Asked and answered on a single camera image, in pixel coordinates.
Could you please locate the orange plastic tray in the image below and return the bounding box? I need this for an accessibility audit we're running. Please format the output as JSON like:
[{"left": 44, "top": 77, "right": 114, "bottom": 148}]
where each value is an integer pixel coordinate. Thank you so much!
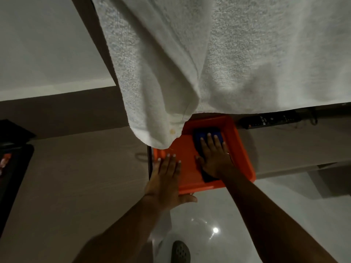
[{"left": 153, "top": 114, "right": 256, "bottom": 196}]

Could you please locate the blue cloth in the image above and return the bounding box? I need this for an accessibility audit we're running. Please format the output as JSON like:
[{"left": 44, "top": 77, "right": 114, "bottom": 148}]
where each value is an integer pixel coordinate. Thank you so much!
[{"left": 192, "top": 127, "right": 227, "bottom": 184}]

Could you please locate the black remote control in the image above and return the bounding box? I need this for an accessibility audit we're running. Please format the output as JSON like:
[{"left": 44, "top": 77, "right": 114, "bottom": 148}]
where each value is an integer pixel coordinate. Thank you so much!
[{"left": 240, "top": 110, "right": 301, "bottom": 130}]

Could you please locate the person's left hand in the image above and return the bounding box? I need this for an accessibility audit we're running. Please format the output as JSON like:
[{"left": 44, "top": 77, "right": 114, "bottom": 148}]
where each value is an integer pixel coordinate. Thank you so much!
[{"left": 144, "top": 154, "right": 198, "bottom": 213}]

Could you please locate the grey perforated clog shoe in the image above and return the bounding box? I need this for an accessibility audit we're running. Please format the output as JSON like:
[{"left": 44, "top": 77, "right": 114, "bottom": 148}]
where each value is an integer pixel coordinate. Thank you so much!
[{"left": 171, "top": 240, "right": 191, "bottom": 263}]

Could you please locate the person's left forearm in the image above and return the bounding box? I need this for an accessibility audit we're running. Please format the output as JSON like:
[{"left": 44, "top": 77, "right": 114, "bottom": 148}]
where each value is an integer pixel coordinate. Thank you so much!
[{"left": 72, "top": 195, "right": 170, "bottom": 263}]

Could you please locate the white terry towel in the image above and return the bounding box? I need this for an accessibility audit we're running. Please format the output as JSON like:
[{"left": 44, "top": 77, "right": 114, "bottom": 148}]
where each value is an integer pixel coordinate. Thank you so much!
[{"left": 91, "top": 0, "right": 351, "bottom": 150}]

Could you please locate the person's right forearm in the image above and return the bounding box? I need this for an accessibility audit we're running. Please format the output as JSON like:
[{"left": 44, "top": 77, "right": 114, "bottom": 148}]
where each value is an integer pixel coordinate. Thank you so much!
[{"left": 219, "top": 171, "right": 338, "bottom": 263}]

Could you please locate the black tray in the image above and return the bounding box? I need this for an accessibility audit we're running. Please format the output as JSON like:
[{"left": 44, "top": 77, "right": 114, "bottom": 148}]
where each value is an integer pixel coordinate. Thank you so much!
[{"left": 0, "top": 119, "right": 37, "bottom": 236}]

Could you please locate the person's right hand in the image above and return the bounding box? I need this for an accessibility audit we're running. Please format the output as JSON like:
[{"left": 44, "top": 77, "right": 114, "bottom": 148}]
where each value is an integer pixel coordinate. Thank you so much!
[{"left": 195, "top": 133, "right": 237, "bottom": 180}]

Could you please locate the dark metal table leg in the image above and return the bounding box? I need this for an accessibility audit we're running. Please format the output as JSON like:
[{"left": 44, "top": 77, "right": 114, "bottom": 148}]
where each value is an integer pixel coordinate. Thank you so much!
[{"left": 147, "top": 146, "right": 153, "bottom": 180}]

